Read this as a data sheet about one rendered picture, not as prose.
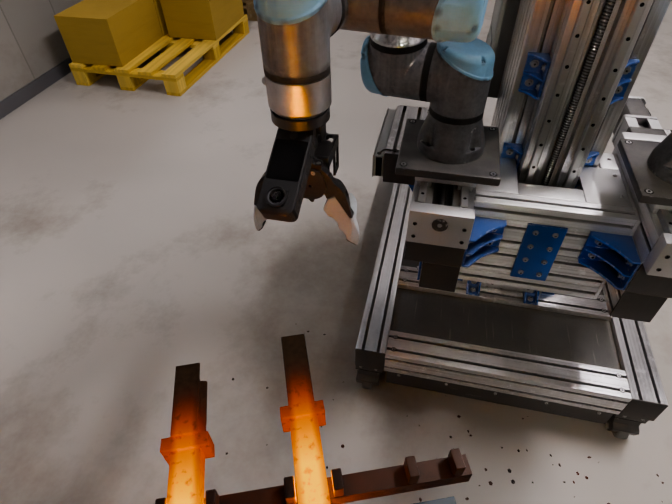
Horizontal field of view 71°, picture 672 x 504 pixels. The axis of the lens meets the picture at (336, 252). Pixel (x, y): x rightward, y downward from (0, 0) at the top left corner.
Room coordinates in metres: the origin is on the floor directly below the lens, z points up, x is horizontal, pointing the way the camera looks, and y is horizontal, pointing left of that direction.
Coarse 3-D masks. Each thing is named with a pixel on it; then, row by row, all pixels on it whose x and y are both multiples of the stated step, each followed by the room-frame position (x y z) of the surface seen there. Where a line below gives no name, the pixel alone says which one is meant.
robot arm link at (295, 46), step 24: (264, 0) 0.49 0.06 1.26; (288, 0) 0.48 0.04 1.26; (312, 0) 0.49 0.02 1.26; (336, 0) 0.54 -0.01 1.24; (264, 24) 0.50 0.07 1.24; (288, 24) 0.48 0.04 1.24; (312, 24) 0.49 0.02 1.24; (336, 24) 0.54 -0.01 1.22; (264, 48) 0.50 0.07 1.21; (288, 48) 0.48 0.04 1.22; (312, 48) 0.49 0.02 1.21; (264, 72) 0.51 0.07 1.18; (288, 72) 0.48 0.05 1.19; (312, 72) 0.49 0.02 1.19
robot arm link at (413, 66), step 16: (368, 48) 0.97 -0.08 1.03; (384, 48) 0.93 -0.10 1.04; (400, 48) 0.92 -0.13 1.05; (416, 48) 0.93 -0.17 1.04; (368, 64) 0.95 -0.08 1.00; (384, 64) 0.93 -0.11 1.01; (400, 64) 0.92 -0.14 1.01; (416, 64) 0.92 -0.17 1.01; (368, 80) 0.95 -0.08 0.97; (384, 80) 0.94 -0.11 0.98; (400, 80) 0.92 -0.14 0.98; (416, 80) 0.91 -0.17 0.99; (400, 96) 0.94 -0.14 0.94; (416, 96) 0.92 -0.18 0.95
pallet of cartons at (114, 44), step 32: (96, 0) 3.45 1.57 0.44; (128, 0) 3.44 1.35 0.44; (160, 0) 3.59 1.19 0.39; (192, 0) 3.53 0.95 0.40; (224, 0) 3.73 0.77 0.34; (64, 32) 3.15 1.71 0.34; (96, 32) 3.10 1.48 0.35; (128, 32) 3.24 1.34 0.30; (160, 32) 3.59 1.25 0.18; (192, 32) 3.54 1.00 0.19; (224, 32) 3.65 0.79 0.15; (96, 64) 3.12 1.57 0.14; (128, 64) 3.11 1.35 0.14; (160, 64) 3.10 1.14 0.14
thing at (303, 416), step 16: (288, 336) 0.33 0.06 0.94; (304, 336) 0.33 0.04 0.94; (288, 352) 0.31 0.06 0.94; (304, 352) 0.31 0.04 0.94; (288, 368) 0.29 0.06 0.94; (304, 368) 0.29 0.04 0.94; (288, 384) 0.27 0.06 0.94; (304, 384) 0.27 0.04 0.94; (288, 400) 0.25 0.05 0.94; (304, 400) 0.25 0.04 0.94; (320, 400) 0.24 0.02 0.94; (288, 416) 0.23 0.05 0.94; (304, 416) 0.23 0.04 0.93; (320, 416) 0.23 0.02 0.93; (304, 432) 0.21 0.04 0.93; (304, 448) 0.20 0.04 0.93; (320, 448) 0.20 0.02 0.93; (304, 464) 0.18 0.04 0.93; (320, 464) 0.18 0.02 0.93; (304, 480) 0.17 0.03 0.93; (320, 480) 0.17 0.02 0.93; (304, 496) 0.15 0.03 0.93; (320, 496) 0.15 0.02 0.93
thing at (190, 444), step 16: (176, 368) 0.28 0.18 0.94; (192, 368) 0.28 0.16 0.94; (176, 384) 0.26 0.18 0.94; (192, 384) 0.26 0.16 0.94; (176, 400) 0.25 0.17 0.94; (192, 400) 0.25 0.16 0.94; (176, 416) 0.23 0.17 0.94; (192, 416) 0.23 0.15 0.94; (176, 432) 0.21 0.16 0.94; (192, 432) 0.21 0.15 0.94; (208, 432) 0.21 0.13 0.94; (160, 448) 0.20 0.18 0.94; (176, 448) 0.20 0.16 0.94; (192, 448) 0.20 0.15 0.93; (208, 448) 0.20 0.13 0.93; (176, 464) 0.18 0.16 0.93; (192, 464) 0.18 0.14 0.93; (176, 480) 0.17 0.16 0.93; (192, 480) 0.17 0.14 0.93; (176, 496) 0.15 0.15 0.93; (192, 496) 0.15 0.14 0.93
